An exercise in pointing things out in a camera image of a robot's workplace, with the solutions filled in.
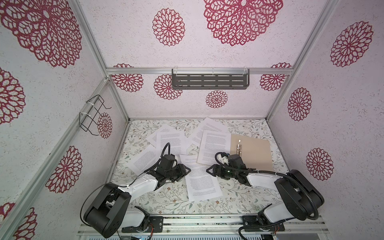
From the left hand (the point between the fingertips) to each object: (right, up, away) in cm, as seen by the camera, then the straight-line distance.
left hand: (189, 173), depth 86 cm
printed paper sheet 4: (+5, +23, +27) cm, 36 cm away
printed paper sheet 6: (-18, +26, +29) cm, 43 cm away
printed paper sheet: (+16, +16, +20) cm, 30 cm away
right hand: (+12, +1, +2) cm, 13 cm away
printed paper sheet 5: (-10, +19, +23) cm, 31 cm away
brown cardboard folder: (+44, +10, +15) cm, 48 cm away
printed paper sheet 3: (-29, +6, +12) cm, 32 cm away
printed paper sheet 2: (+7, -7, +1) cm, 10 cm away
